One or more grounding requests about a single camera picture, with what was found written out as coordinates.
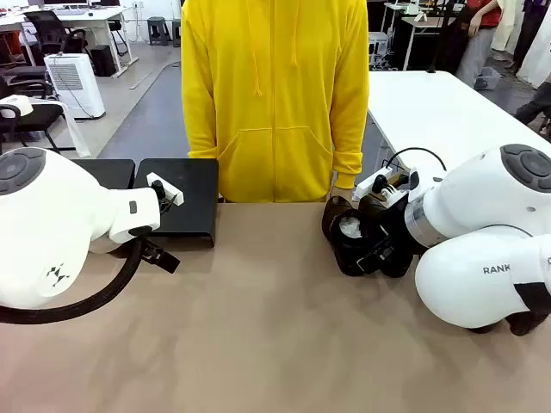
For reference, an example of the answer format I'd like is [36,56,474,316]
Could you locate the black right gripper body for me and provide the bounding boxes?
[378,193,417,259]

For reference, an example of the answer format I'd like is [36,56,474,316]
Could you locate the black leather shoe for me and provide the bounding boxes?
[321,195,380,277]
[357,195,415,279]

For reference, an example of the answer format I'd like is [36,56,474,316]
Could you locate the person right forearm yellow sleeve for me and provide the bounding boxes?
[182,85,219,159]

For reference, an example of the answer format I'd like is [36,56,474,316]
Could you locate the person left forearm yellow sleeve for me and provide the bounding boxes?
[332,85,370,189]

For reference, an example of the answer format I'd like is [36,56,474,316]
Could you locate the person left hand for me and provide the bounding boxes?
[330,182,356,200]

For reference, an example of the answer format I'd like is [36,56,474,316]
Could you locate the white table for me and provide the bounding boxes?
[366,70,551,173]

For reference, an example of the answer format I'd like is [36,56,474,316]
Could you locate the white plastic bag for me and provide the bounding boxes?
[63,102,92,158]

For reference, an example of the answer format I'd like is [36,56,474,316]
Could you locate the grey storage box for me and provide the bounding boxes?
[473,66,503,91]

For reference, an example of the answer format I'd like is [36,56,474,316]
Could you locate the white computer case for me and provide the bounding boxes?
[368,31,391,71]

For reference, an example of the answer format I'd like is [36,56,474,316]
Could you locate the bystander leg dark trousers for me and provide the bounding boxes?
[513,80,551,139]

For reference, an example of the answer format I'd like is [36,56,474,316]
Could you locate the person torso yellow hoodie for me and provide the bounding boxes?
[180,0,370,204]

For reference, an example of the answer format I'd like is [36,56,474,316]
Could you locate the black equipment desk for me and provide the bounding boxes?
[389,0,460,73]

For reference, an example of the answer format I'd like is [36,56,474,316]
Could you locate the white dehumidifier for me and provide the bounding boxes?
[43,52,107,120]

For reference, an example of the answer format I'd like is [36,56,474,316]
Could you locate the bystander red shirt grey trousers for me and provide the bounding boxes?
[455,0,503,89]

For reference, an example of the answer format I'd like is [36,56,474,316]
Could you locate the black computer tower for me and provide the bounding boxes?
[89,44,117,78]

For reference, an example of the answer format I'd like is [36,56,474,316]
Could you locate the white cap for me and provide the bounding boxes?
[0,96,34,120]

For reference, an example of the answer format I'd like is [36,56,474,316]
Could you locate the bystander beige clothes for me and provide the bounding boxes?
[490,0,527,61]

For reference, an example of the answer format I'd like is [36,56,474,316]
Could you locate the white office desk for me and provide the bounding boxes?
[0,4,139,79]

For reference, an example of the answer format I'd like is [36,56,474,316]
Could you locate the black mesh office chair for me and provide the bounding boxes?
[23,10,90,57]

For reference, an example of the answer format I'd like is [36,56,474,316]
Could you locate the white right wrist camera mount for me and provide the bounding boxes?
[352,166,419,204]

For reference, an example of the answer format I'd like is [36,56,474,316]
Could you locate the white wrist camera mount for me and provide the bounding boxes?
[352,166,419,204]
[145,171,185,206]

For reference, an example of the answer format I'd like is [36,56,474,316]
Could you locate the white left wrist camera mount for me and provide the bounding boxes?
[145,171,185,206]

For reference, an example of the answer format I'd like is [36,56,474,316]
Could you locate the black left arm cable sleeve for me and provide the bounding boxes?
[0,234,150,326]

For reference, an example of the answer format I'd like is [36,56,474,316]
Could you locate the thin black wrist camera cable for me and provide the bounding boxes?
[381,146,449,174]

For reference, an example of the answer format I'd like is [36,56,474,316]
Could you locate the grey floor cable cover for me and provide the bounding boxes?
[128,59,182,90]

